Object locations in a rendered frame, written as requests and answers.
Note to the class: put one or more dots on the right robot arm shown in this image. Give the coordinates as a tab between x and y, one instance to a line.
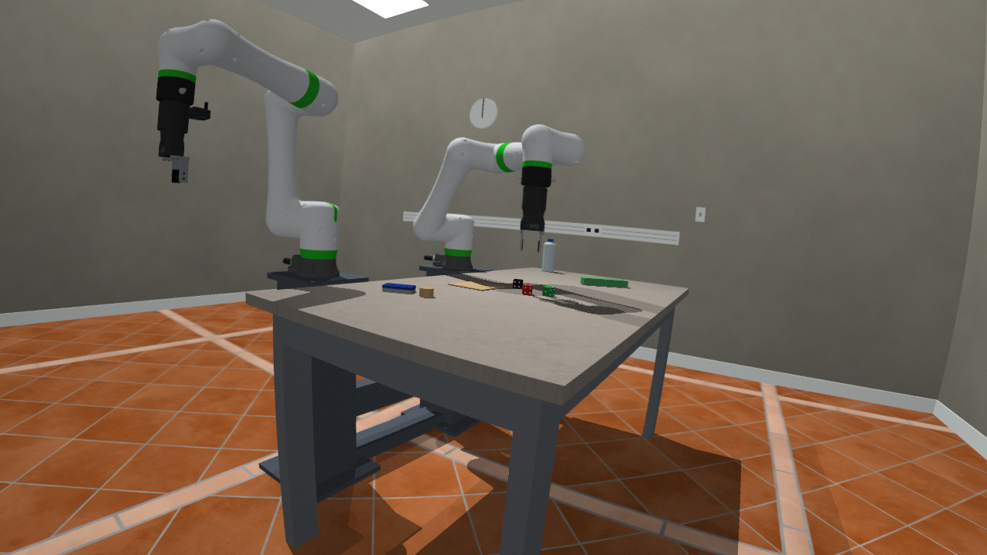
298	93

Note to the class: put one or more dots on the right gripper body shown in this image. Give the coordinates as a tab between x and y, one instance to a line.
176	95

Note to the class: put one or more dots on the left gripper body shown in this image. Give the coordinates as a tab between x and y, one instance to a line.
534	196

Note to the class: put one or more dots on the white plastic bottle with blue cap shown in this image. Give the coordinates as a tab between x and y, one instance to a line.
549	256

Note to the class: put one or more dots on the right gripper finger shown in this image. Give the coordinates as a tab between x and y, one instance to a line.
183	170
175	169

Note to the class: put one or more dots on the tan flat mat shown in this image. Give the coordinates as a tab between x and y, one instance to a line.
476	285

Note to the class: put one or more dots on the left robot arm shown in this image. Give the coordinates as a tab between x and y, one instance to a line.
541	146

